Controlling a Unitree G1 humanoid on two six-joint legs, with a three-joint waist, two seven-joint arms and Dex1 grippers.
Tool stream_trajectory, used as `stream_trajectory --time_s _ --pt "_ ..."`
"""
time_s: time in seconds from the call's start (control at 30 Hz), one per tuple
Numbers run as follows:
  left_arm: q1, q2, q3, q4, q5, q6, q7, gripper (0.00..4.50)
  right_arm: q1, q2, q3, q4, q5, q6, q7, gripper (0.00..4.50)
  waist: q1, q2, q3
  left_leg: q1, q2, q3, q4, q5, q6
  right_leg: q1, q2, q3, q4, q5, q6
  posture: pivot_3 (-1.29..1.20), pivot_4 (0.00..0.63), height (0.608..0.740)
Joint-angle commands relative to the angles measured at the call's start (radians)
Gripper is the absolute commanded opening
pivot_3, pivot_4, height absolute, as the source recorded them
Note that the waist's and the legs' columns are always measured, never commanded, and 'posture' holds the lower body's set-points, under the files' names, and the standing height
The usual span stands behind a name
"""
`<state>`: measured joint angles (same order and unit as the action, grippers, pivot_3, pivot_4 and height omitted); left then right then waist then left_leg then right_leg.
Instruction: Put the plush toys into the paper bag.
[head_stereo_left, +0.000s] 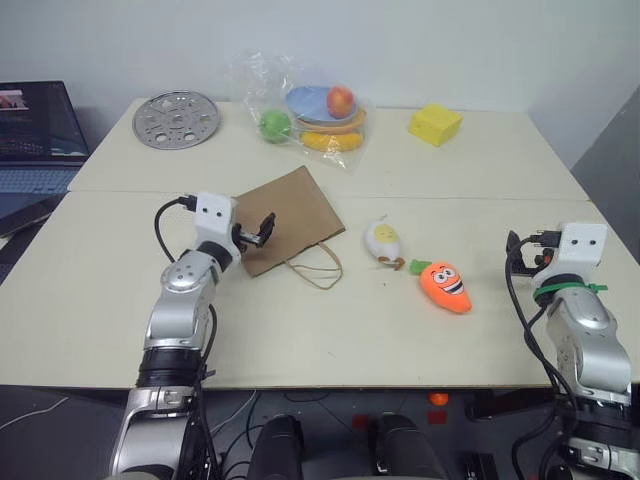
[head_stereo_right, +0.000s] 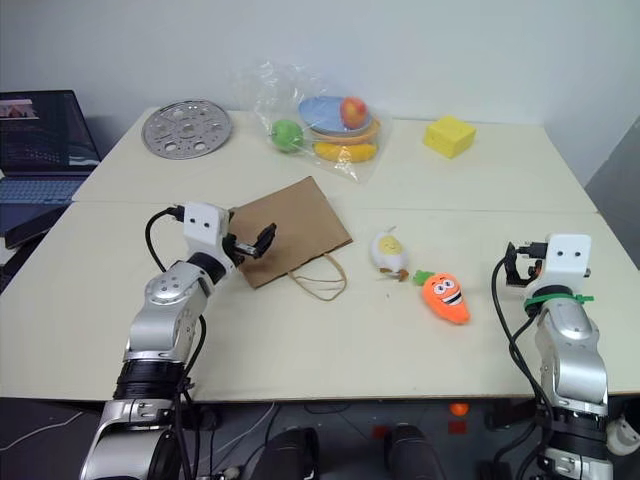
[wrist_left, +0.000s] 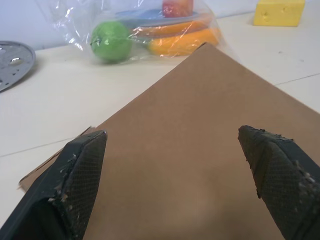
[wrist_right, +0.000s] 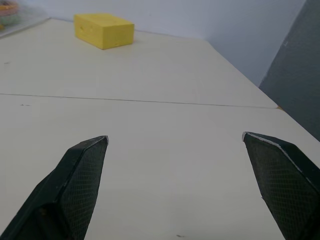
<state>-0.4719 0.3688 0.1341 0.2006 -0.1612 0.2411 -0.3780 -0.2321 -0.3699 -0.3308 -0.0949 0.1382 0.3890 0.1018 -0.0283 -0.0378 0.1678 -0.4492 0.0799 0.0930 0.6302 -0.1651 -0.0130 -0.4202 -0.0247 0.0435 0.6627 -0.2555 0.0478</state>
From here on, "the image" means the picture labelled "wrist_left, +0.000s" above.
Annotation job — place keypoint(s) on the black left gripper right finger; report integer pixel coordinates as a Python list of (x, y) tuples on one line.
[(277, 172)]

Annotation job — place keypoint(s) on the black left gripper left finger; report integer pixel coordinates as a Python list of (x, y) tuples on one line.
[(72, 180)]

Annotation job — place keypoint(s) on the clear plastic bag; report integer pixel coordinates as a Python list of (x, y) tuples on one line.
[(140, 30)]

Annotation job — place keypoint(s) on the brown cardboard sheet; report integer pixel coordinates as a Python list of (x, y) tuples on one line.
[(180, 140)]

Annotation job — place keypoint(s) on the perforated silver metal disc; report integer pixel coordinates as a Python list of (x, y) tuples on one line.
[(12, 63)]

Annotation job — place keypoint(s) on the green toy apple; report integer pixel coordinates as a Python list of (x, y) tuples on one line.
[(111, 42)]

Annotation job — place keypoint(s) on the yellow cheese-shaped foam block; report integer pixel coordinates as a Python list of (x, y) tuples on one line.
[(278, 12)]

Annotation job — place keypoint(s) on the orange toy banana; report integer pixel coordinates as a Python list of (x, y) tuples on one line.
[(182, 42), (170, 28)]

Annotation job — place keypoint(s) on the blue plastic plate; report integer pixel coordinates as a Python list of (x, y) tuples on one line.
[(150, 15)]

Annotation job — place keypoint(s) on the red toy apple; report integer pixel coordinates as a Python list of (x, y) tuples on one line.
[(177, 7)]

